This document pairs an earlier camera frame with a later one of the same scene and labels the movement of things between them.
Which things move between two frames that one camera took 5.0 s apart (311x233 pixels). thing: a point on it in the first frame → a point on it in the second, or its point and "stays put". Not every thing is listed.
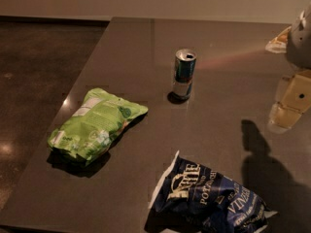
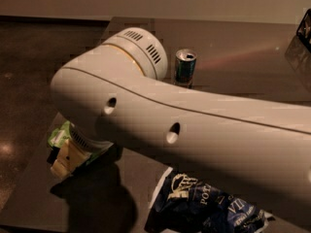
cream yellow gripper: [299, 44] → [82, 141]
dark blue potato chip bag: [190, 196] stays put
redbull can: [185, 65] stays put
